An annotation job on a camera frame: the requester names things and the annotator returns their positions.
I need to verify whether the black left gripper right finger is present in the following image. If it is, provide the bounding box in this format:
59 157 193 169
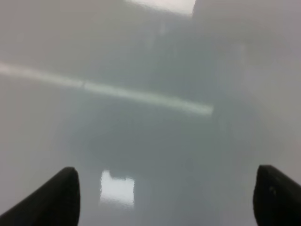
253 165 301 226

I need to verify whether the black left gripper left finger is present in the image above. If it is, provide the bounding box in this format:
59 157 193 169
0 167 80 226

